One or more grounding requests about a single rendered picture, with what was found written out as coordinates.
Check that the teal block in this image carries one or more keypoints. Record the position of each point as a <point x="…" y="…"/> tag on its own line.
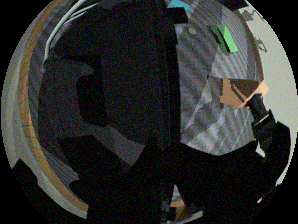
<point x="177" y="3"/>

